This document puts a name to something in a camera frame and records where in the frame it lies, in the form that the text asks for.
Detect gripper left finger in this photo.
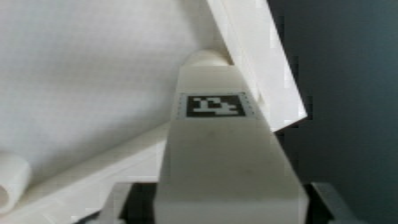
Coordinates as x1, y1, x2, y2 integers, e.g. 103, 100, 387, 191
73, 182, 135, 224

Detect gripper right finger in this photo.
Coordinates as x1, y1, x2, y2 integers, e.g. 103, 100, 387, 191
309, 182, 367, 224

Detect white desk leg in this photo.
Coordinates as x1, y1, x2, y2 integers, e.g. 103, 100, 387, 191
154, 50, 309, 224

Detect white desk tabletop tray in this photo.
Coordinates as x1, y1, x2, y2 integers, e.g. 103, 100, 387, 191
0, 0, 305, 224

